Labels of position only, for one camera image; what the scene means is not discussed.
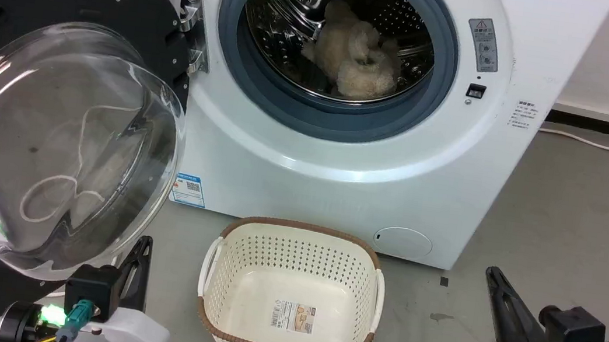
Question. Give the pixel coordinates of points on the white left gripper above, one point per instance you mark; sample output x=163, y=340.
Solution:
x=132, y=337

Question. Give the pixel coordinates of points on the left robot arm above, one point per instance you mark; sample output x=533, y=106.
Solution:
x=22, y=325

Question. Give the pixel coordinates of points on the white front-load washing machine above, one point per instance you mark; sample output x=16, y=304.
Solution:
x=337, y=187

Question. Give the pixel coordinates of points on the black door latch slot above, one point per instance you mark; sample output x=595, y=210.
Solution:
x=475, y=91

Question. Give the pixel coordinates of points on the metal door hinge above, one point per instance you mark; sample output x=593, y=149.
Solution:
x=191, y=10

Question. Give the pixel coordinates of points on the blue energy QR sticker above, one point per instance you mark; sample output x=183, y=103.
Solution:
x=188, y=189

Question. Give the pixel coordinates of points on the round white filter cover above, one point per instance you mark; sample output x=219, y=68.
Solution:
x=402, y=243

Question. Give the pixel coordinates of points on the cream plastic laundry basket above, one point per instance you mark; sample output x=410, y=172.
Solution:
x=289, y=287

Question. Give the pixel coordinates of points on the paper product label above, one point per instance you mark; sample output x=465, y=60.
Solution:
x=293, y=317

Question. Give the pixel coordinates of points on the small printed text label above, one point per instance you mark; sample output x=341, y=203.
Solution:
x=523, y=114

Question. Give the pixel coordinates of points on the grey warning sticker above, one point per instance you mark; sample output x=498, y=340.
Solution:
x=484, y=44

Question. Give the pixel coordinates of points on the beige plush toy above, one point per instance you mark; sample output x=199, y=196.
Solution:
x=355, y=57

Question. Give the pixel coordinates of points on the steel perforated washer drum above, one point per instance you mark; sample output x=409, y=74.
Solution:
x=291, y=4

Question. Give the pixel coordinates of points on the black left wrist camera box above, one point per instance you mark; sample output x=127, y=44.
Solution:
x=91, y=290

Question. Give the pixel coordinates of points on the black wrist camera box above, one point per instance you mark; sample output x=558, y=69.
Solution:
x=91, y=290
x=571, y=335

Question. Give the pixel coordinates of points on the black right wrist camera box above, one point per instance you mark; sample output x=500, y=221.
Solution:
x=571, y=335

